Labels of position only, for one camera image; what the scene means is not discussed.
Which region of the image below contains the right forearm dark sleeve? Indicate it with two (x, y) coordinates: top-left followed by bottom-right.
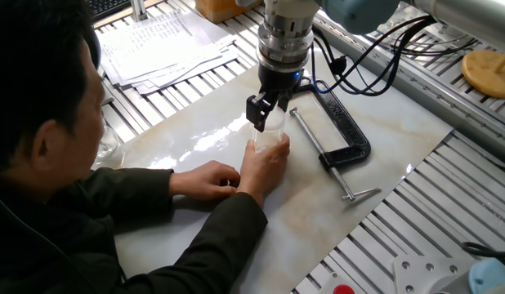
(113, 191), (269, 294)

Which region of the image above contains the round wooden stand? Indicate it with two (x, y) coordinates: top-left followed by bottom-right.
(460, 48), (505, 100)

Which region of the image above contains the black cable bundle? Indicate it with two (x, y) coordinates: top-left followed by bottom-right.
(309, 15), (480, 98)

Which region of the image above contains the left forearm dark sleeve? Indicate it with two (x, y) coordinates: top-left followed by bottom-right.
(72, 166), (175, 229)

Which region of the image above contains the black C-clamp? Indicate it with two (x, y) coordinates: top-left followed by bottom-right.
(276, 75), (382, 203)

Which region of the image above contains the dark jacket torso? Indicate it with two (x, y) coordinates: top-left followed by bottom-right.
(0, 167), (131, 294)

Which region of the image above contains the person right hand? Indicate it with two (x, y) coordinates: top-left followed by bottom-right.
(235, 133), (292, 207)

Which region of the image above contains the black loose cable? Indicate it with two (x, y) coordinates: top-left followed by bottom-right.
(460, 240), (505, 271)

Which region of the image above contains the clear glass jar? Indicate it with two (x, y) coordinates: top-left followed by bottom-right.
(95, 118), (122, 163)
(252, 122), (287, 155)

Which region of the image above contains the grey plate with holes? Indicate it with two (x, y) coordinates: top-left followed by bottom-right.
(392, 254), (476, 294)

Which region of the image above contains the person left hand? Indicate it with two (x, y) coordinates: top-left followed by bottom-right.
(169, 160), (242, 203)

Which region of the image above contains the person head black hair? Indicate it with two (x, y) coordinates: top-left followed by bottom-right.
(0, 0), (107, 180)

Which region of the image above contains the white box red button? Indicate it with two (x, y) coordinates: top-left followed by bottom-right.
(317, 271), (358, 294)

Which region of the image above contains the white paper stack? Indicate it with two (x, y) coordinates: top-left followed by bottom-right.
(96, 8), (240, 96)

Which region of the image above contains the orange wooden block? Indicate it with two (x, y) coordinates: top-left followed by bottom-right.
(194, 0), (264, 25)

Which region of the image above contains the black keyboard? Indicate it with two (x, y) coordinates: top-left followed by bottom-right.
(87, 0), (133, 21)

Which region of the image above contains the metal post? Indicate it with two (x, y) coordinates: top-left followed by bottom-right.
(129, 0), (150, 23)

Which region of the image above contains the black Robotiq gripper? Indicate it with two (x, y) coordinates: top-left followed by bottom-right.
(246, 63), (306, 133)

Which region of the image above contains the marble pattern board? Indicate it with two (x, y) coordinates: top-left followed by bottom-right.
(91, 38), (454, 294)

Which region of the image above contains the empty clear glass jar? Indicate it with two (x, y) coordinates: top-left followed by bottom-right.
(95, 118), (122, 163)

